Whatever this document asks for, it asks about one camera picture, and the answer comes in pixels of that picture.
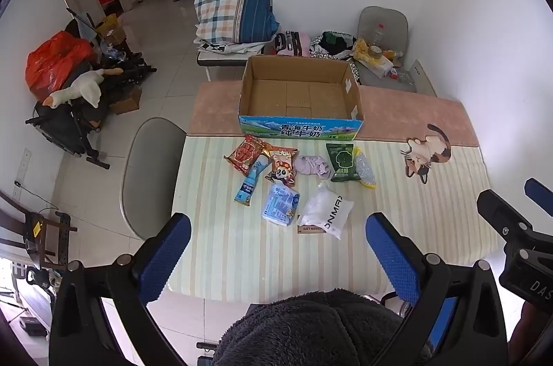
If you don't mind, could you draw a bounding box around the grey padded chair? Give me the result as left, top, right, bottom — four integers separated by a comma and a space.
356, 6, 418, 92

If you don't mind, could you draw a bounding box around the yellow box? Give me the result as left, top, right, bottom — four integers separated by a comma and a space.
95, 14, 126, 46

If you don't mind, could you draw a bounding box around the person's dark fleece clothing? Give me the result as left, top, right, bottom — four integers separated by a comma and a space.
212, 290, 433, 366

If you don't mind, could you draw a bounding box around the patterned bag with clothes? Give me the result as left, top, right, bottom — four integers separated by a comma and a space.
309, 31, 359, 62

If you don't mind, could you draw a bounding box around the white plastic packet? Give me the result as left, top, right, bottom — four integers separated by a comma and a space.
362, 55, 394, 78

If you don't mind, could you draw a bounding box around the black stroller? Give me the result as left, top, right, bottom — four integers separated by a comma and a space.
25, 9, 158, 170

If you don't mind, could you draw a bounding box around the plaid and blue duvet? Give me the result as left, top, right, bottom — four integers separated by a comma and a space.
193, 0, 279, 46

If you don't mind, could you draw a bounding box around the wooden chair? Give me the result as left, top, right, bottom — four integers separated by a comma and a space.
0, 189, 78, 272

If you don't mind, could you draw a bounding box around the red plastic bag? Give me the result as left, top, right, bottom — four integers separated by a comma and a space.
25, 31, 96, 103

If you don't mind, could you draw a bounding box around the white folding bed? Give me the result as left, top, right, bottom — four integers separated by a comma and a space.
196, 42, 264, 82

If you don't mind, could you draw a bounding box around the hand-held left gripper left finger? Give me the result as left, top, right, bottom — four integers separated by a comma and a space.
49, 213, 193, 366

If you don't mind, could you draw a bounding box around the pink suitcase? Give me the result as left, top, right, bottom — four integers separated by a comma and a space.
274, 31, 312, 57

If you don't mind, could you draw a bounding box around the yellow and clear bag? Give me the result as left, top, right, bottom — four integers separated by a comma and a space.
352, 146, 377, 189

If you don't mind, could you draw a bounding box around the blue tube packet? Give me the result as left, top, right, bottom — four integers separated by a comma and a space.
234, 156, 269, 206

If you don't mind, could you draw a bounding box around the green snack packet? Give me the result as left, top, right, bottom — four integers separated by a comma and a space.
325, 142, 360, 182

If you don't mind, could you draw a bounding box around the white goose plush toy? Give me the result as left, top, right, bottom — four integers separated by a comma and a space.
43, 67, 124, 110

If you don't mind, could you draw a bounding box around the panda print snack packet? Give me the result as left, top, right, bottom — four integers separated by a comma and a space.
263, 146, 300, 187

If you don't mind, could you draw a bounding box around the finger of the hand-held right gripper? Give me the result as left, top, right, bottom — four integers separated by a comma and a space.
524, 177, 553, 216
476, 189, 533, 240

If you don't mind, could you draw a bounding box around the striped blanket with cat print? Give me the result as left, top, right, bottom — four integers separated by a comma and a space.
166, 83, 504, 304

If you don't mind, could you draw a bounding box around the red snack packet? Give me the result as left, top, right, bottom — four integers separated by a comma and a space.
224, 135, 271, 176

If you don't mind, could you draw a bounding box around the small brown cardboard box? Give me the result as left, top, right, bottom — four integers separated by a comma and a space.
110, 85, 142, 115

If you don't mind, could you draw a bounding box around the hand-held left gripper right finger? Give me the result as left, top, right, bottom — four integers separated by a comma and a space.
365, 213, 509, 366

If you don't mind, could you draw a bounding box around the yellow plastic bag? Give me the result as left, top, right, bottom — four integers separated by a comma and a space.
352, 39, 382, 63

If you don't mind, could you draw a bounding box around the blue and white wipes packet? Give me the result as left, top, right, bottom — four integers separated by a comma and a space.
261, 181, 301, 226

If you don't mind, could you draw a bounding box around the white soft pouch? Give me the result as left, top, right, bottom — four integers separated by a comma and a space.
297, 182, 355, 240

